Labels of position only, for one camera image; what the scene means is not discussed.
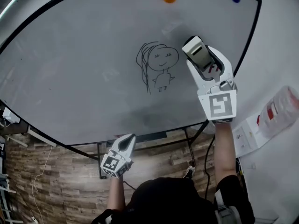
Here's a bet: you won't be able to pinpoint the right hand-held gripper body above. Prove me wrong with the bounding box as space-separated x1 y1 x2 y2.
197 73 238 125

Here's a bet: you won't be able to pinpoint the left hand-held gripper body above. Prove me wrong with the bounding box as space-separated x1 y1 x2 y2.
100 147 134 179

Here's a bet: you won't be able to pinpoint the beige whiteboard eraser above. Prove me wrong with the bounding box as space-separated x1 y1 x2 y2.
181 35 217 72

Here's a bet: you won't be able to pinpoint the black marker drawing marks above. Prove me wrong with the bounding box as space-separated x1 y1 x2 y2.
135 41 180 95

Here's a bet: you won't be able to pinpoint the large grey whiteboard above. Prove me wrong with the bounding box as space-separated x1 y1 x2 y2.
0 0 263 147

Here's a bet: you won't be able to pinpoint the person's right forearm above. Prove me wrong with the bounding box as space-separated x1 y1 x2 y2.
213 122 238 188

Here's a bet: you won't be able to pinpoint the person's left forearm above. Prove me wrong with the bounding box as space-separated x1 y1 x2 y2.
107 176 127 212

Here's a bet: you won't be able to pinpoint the black metal whiteboard stand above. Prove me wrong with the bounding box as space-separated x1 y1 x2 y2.
96 119 210 180

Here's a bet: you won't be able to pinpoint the white whiteboard tray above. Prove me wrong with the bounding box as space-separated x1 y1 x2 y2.
27 125 58 148

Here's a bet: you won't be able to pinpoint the white paper sheet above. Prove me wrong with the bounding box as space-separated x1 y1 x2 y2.
233 114 271 158

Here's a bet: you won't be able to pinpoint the clear plastic bag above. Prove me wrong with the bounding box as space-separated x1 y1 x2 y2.
256 85 299 140

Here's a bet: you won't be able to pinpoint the person's shoe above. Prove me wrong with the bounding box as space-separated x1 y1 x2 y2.
183 165 196 179

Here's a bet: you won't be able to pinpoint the person's black shirt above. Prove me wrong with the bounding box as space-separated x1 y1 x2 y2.
91 174 256 224

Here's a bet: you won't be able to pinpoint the white power adapter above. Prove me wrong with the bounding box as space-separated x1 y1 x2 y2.
2 107 21 124

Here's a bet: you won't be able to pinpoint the black cable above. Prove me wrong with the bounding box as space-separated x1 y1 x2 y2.
204 134 216 200

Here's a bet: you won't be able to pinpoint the thin white cable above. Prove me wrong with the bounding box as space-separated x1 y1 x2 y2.
31 145 53 220

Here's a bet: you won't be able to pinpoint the grey shoulder strap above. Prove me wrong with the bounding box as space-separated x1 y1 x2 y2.
214 189 242 224

